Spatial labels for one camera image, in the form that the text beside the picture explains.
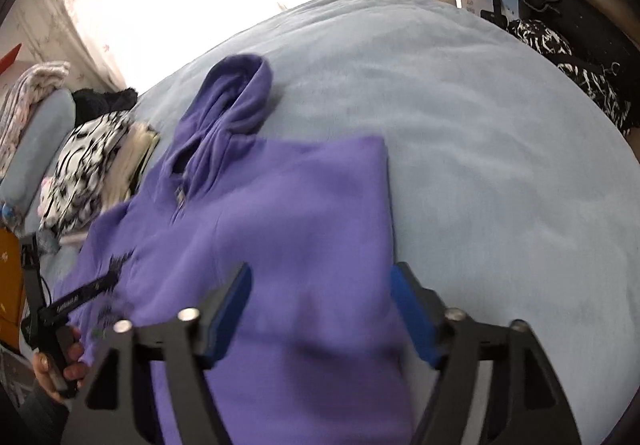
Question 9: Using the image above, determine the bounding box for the purple hoodie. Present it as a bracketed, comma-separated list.
[54, 55, 412, 444]

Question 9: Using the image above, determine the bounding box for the black white clothes pile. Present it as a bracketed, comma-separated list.
[506, 20, 638, 136]

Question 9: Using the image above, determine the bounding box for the left hand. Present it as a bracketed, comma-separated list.
[32, 327, 90, 405]

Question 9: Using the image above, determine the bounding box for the black white patterned folded garment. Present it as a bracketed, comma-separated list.
[40, 112, 132, 236]

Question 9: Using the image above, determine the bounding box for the light blue bed blanket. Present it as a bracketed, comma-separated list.
[137, 0, 639, 444]

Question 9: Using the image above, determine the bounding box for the grey blue pillow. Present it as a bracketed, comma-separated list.
[1, 89, 76, 216]

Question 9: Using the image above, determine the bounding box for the beige folded garment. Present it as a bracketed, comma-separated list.
[101, 121, 160, 212]

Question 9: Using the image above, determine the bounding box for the black knitted garment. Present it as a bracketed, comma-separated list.
[72, 88, 138, 127]

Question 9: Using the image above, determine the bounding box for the pink white patterned blanket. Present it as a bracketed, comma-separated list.
[1, 61, 70, 178]

